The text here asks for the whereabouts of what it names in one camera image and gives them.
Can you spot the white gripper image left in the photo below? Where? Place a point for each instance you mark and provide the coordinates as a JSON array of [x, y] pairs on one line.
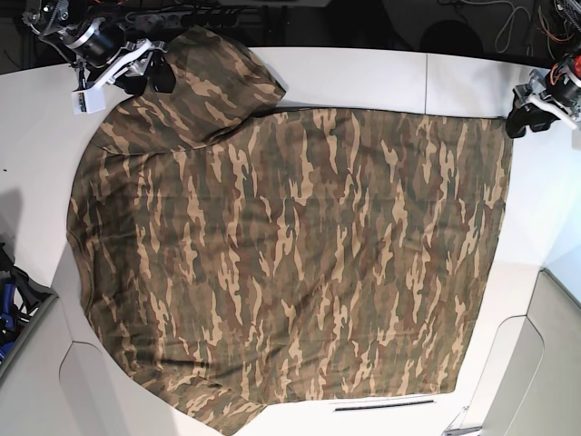
[[131, 67]]

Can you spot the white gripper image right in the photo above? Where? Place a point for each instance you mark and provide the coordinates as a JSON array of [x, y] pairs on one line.
[[554, 98]]

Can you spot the camouflage T-shirt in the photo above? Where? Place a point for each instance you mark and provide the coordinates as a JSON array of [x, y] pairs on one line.
[[233, 255]]

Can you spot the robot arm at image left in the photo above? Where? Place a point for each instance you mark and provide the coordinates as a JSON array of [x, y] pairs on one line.
[[95, 40]]

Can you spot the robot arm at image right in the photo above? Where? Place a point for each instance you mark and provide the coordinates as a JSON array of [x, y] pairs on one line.
[[561, 28]]

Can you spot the black power strip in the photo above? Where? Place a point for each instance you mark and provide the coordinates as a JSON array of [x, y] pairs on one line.
[[183, 18]]

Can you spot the blue and black equipment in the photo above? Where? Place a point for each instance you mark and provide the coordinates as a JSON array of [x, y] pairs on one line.
[[24, 302]]

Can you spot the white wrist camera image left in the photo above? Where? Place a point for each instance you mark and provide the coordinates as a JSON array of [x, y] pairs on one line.
[[88, 101]]

